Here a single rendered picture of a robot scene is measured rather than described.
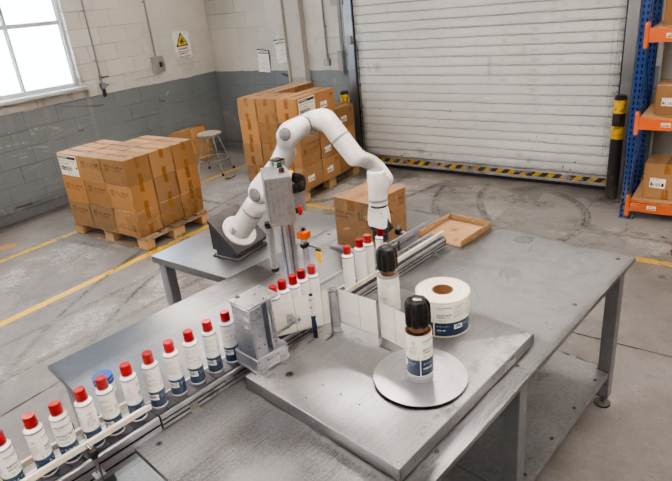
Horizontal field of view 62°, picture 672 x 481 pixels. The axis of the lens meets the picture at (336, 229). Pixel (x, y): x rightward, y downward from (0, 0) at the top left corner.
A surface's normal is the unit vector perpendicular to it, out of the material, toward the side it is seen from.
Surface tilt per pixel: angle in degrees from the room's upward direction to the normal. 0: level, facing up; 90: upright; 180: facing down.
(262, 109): 90
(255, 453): 0
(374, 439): 0
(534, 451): 0
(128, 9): 90
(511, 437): 90
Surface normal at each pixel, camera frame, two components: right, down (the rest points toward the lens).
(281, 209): 0.21, 0.36
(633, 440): -0.09, -0.92
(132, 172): 0.80, 0.16
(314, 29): -0.58, 0.36
